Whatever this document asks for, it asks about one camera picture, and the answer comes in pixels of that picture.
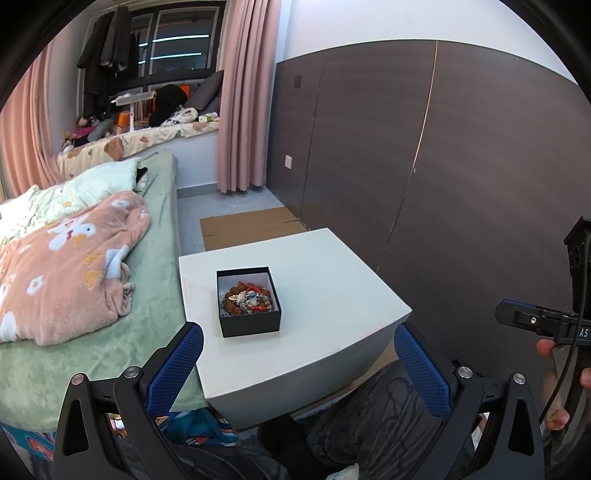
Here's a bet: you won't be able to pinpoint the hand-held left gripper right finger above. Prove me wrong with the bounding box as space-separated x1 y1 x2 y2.
393 320 548 480

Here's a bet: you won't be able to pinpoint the person's right hand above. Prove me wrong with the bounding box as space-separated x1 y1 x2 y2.
536 339 591 432

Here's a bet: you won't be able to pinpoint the blue printed mattress cover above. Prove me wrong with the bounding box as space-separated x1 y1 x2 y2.
0 406 241 480

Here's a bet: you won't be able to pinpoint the dark window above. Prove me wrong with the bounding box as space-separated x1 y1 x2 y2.
76 0 227 93

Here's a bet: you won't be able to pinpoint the grey cushion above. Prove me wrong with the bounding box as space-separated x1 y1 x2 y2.
185 70 225 114

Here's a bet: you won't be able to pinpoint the bed with green sheet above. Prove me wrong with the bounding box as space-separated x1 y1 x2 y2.
0 152 211 435

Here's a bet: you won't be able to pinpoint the pale green pillow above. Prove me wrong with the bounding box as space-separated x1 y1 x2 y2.
60 157 145 204

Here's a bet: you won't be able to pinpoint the white side table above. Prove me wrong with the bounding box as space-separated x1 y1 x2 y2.
178 227 413 433

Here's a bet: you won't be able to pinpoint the black cable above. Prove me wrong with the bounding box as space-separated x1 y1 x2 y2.
544 344 581 417

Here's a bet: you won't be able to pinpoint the flattened cardboard sheet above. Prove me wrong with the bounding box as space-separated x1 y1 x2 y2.
199 207 309 252

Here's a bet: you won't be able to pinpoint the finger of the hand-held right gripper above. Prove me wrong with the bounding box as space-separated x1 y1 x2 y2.
494 299 563 337

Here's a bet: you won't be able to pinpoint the red string charm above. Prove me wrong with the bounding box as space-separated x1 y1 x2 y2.
242 286 271 311

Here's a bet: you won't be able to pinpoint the brown bead bracelet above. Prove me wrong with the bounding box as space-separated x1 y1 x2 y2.
222 283 279 317

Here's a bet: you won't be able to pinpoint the pink curtain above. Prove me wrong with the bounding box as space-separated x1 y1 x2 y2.
0 46 63 200
216 0 283 195

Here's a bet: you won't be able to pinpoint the plush toys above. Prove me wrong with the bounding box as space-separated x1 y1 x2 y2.
61 115 116 149

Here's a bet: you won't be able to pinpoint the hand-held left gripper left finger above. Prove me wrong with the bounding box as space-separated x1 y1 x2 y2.
52 322 205 480

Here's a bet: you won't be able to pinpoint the black jewelry box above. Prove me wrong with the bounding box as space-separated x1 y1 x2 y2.
216 266 282 339

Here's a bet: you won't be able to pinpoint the hanging dark clothes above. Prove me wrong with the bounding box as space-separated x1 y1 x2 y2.
76 4 139 116

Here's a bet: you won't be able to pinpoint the white desk lamp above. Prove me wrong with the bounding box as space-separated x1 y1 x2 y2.
110 91 156 136

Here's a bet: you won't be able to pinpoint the pink duck print blanket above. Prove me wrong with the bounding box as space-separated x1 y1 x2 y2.
0 191 152 347

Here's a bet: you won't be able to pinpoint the person's dark trousers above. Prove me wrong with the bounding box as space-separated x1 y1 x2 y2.
257 355 573 480

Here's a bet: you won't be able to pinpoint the floral window seat cushion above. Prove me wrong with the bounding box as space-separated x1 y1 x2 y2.
58 121 221 182

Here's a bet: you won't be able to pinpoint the pale green printed quilt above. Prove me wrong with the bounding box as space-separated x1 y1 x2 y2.
0 185 107 246

